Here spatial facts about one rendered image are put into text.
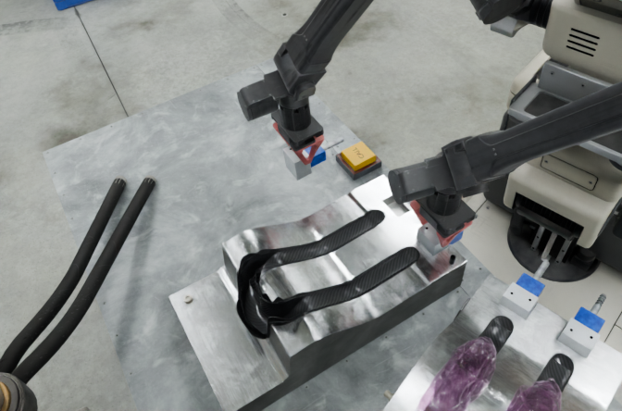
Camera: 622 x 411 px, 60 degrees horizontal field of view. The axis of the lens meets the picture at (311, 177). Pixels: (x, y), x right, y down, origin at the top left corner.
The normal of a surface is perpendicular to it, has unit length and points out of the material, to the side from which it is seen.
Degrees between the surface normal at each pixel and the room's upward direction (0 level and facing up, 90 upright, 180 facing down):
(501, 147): 77
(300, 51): 72
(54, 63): 0
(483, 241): 0
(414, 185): 35
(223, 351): 0
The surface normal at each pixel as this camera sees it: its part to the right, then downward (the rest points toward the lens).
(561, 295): -0.07, -0.66
